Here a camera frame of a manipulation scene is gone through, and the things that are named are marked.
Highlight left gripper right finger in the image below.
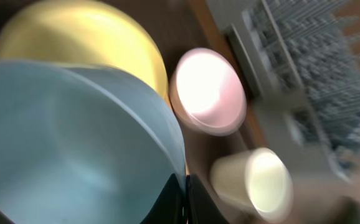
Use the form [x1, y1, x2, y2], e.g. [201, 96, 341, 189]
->
[186, 174, 229, 224]

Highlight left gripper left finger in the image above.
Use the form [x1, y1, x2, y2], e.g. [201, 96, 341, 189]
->
[141, 174, 185, 224]

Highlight white cup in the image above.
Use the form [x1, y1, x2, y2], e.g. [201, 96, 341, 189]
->
[210, 147, 293, 223]

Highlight pink bowl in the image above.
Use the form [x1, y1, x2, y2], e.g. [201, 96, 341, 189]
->
[169, 48, 247, 136]

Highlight light blue bowl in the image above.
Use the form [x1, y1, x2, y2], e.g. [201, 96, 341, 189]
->
[0, 60, 186, 223]

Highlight yellow plate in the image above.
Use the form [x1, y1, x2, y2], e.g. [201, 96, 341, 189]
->
[0, 1, 168, 100]

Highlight grey dishwasher rack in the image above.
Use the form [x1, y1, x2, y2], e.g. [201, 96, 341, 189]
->
[207, 0, 360, 197]

